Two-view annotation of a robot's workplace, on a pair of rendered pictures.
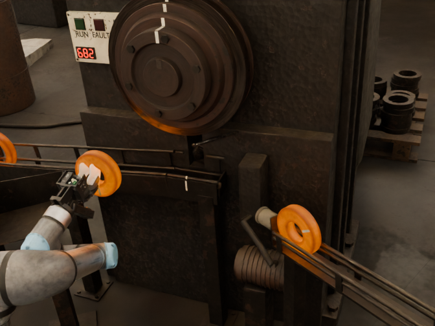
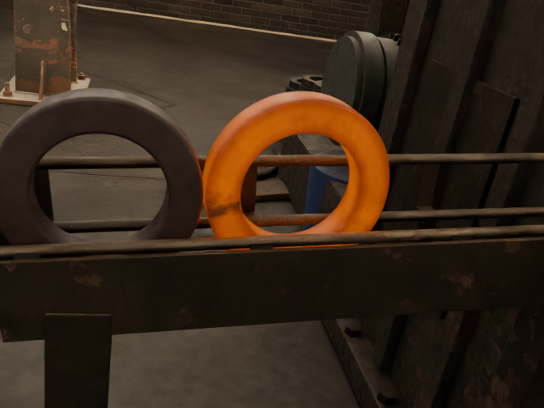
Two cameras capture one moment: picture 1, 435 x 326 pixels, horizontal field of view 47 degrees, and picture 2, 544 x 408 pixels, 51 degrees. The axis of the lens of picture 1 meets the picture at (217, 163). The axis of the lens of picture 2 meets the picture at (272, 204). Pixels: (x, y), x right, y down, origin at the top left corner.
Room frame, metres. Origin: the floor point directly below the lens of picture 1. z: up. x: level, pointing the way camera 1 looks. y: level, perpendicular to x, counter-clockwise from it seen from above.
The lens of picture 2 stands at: (1.49, 1.27, 0.88)
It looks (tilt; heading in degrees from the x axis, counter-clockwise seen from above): 24 degrees down; 321
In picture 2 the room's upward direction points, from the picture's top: 10 degrees clockwise
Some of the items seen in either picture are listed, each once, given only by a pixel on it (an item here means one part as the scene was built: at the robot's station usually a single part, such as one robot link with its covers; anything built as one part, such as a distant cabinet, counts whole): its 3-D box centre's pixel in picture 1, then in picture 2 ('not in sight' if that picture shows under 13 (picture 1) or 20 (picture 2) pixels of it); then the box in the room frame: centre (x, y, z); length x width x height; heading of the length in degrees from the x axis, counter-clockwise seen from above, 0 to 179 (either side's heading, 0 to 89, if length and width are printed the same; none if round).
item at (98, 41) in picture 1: (103, 38); not in sight; (1.76, 0.37, 1.15); 0.26 x 0.02 x 0.18; 67
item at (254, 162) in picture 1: (254, 188); not in sight; (1.45, -0.12, 0.68); 0.11 x 0.08 x 0.24; 157
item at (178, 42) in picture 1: (164, 75); not in sight; (1.44, 0.14, 1.11); 0.28 x 0.06 x 0.28; 67
